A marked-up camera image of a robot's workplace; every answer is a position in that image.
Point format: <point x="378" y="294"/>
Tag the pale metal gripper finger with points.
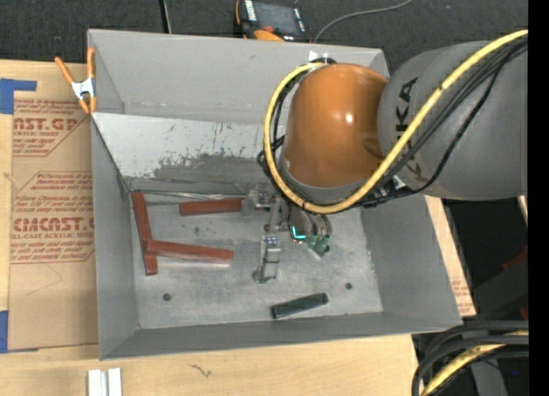
<point x="258" y="200"/>
<point x="269" y="257"/>

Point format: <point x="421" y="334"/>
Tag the grey metal bin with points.
<point x="214" y="291"/>

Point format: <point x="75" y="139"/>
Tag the dark green flat block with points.
<point x="300" y="305"/>

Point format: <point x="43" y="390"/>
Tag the red-brown flat block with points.
<point x="142" y="231"/>
<point x="193" y="251"/>
<point x="210" y="206"/>

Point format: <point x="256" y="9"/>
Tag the brown cardboard board red print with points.
<point x="47" y="197"/>

